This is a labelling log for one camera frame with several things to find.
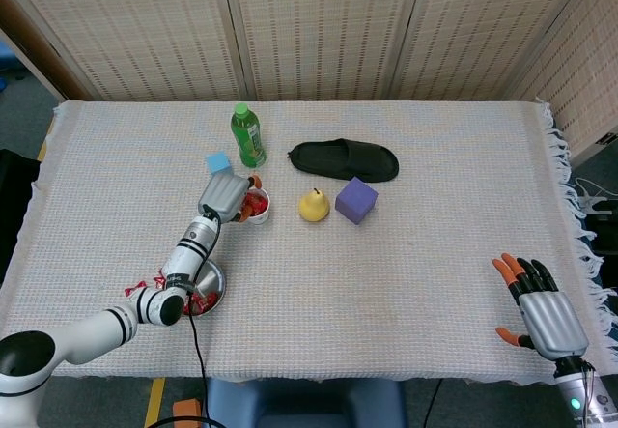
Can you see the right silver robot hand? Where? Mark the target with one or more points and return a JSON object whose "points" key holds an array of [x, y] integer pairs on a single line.
{"points": [[555, 324]]}

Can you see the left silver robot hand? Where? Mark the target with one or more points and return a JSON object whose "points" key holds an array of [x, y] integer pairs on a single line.
{"points": [[224, 196]]}

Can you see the red candy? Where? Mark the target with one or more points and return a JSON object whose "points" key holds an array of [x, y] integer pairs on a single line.
{"points": [[210, 298], [194, 306], [141, 285], [130, 293], [261, 200], [160, 281], [250, 202]]}

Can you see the round metal plate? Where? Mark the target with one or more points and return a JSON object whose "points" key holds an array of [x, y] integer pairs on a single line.
{"points": [[215, 278]]}

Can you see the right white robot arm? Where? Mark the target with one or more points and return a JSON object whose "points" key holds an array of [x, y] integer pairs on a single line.
{"points": [[574, 394]]}

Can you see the white paper cup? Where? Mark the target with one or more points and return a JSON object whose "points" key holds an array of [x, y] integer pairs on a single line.
{"points": [[261, 218]]}

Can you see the light blue foam cube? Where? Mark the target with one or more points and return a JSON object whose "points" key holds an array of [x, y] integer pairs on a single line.
{"points": [[217, 162]]}

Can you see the green drink bottle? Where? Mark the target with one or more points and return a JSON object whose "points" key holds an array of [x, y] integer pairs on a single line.
{"points": [[248, 143]]}

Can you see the yellow pear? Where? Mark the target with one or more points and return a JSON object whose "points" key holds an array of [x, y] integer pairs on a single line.
{"points": [[314, 208]]}

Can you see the black floor object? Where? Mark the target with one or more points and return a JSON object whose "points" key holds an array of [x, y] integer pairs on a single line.
{"points": [[606, 235]]}

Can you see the black slipper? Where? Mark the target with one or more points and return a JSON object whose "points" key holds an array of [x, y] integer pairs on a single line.
{"points": [[338, 157]]}

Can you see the purple foam cube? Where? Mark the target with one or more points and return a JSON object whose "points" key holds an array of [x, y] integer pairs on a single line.
{"points": [[357, 201]]}

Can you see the woven fringed tablecloth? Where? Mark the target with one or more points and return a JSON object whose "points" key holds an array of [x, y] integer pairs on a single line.
{"points": [[386, 278]]}

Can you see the woven folding screen panel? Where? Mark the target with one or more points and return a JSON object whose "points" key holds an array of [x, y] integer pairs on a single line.
{"points": [[483, 27], [579, 61], [145, 27], [328, 27]]}

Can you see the black box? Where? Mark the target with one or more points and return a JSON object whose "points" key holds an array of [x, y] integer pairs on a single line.
{"points": [[14, 206]]}

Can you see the orange block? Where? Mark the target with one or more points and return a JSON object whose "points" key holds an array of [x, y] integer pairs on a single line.
{"points": [[186, 408]]}

